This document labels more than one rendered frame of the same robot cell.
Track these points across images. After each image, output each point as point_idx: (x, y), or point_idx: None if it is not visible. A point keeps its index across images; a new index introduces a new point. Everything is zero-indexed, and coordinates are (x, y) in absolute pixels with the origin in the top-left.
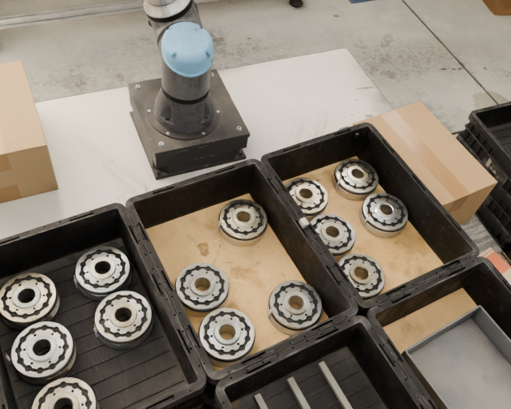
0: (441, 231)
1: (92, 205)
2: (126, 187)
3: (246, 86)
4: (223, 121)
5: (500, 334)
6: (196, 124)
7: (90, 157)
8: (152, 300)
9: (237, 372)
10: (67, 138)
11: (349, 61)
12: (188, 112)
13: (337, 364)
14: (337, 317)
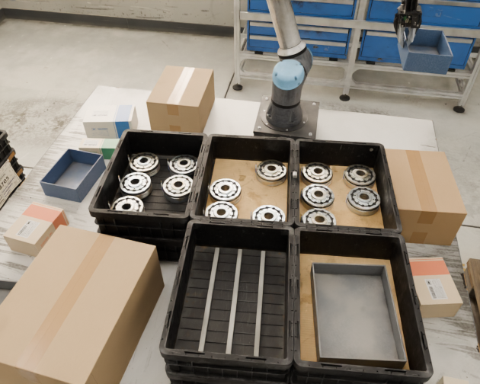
0: (389, 217)
1: None
2: None
3: (341, 122)
4: (303, 128)
5: (388, 286)
6: (283, 123)
7: (226, 129)
8: None
9: (204, 220)
10: (221, 117)
11: (427, 128)
12: (280, 113)
13: (273, 257)
14: (276, 222)
